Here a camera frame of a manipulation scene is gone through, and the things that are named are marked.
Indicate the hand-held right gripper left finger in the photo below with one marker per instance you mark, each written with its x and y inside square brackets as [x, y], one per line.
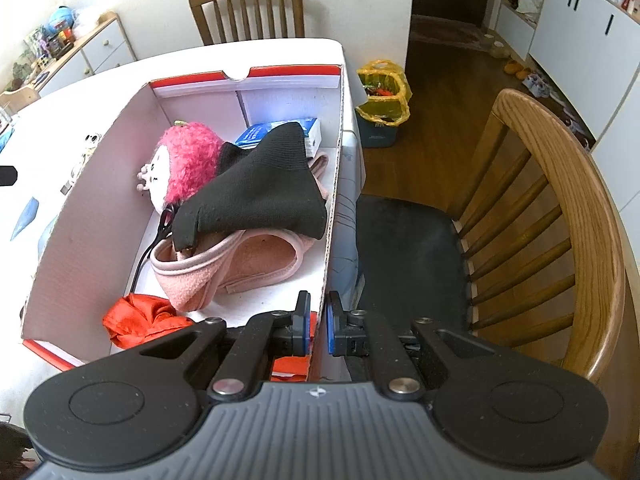
[300, 330]

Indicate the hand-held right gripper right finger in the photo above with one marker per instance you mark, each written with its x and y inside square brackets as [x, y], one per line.
[330, 330]

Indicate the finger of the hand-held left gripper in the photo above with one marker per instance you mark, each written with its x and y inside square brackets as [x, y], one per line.
[7, 175]

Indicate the small figure toy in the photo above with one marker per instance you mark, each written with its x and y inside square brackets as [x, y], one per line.
[91, 141]

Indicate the pink fleece cloth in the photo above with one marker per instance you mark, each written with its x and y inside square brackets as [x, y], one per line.
[235, 265]

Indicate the white cardboard box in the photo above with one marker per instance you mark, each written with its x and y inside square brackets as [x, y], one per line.
[90, 220]

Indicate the black cloth pouch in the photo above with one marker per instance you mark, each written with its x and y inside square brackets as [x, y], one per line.
[260, 185]

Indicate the red satin cloth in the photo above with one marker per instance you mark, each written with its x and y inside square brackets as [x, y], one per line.
[145, 317]

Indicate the pink plush toy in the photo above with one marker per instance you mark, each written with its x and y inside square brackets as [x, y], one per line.
[192, 160]

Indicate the blue white tissue pack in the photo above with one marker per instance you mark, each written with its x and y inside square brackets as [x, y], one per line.
[255, 132]

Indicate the toy clutter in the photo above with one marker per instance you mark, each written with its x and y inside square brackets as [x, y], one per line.
[45, 42]

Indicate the white sideboard with drawers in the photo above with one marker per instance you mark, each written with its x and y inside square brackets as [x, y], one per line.
[100, 50]

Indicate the blue round toy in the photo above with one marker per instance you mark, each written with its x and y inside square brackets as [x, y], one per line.
[61, 19]

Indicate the dark trash bin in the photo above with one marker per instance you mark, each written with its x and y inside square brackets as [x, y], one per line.
[380, 135]

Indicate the yellow plastic bag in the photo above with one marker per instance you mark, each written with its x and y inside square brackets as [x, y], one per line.
[395, 90]

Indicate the wooden chair with black seat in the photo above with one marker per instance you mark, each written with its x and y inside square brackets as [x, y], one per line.
[600, 240]

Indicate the brown door mat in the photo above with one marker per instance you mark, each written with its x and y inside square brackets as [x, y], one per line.
[450, 35]

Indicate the yellow slippers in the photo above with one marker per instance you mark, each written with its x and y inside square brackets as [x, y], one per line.
[515, 69]

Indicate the pair of small shoes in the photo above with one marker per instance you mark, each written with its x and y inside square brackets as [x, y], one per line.
[536, 84]

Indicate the open white shelf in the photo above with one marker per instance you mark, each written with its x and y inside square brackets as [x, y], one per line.
[515, 30]

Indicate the white bag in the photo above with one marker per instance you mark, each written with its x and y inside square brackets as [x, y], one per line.
[527, 2]

